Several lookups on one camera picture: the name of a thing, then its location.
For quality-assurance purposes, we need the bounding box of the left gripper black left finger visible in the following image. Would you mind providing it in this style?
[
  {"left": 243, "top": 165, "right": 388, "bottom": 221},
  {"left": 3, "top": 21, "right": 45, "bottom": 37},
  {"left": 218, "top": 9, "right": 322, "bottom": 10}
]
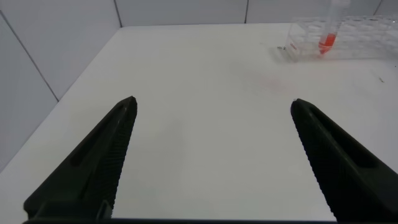
[{"left": 23, "top": 95, "right": 138, "bottom": 220}]

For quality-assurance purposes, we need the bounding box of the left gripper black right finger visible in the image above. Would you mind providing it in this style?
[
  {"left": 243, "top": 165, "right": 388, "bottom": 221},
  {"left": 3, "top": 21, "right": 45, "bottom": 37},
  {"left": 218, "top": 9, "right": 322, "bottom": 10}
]
[{"left": 290, "top": 98, "right": 398, "bottom": 223}]

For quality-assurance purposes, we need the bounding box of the test tube with red pigment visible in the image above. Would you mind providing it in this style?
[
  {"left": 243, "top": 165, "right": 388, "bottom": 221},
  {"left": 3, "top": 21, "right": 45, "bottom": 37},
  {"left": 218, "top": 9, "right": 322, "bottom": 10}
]
[{"left": 317, "top": 0, "right": 352, "bottom": 56}]

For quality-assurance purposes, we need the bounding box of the clear plastic test tube rack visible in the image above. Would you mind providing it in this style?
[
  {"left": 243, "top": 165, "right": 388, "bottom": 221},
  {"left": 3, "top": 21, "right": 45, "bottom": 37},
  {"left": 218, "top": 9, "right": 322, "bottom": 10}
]
[{"left": 284, "top": 15, "right": 398, "bottom": 62}]

